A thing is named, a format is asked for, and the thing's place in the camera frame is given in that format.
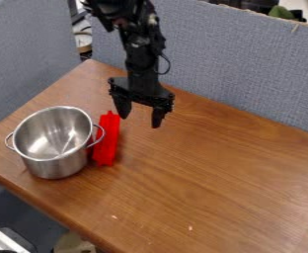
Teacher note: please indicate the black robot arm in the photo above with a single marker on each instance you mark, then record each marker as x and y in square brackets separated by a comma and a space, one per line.
[134, 18]

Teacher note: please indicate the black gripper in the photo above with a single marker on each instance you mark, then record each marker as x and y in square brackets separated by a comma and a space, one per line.
[140, 88]

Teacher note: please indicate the grey fabric partition panel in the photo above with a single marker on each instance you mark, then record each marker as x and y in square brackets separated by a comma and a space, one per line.
[238, 57]

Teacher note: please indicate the white grey equipment corner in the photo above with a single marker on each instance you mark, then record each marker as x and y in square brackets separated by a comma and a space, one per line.
[16, 245]

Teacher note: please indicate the round wooden clock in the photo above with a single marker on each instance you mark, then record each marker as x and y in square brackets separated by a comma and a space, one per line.
[83, 39]

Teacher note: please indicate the green object behind partition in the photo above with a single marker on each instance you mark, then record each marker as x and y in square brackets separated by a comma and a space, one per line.
[281, 12]

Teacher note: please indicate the red plastic block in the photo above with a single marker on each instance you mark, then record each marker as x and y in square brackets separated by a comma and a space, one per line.
[106, 149]

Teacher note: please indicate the stainless steel pot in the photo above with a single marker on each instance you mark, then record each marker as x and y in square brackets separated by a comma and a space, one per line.
[54, 139]

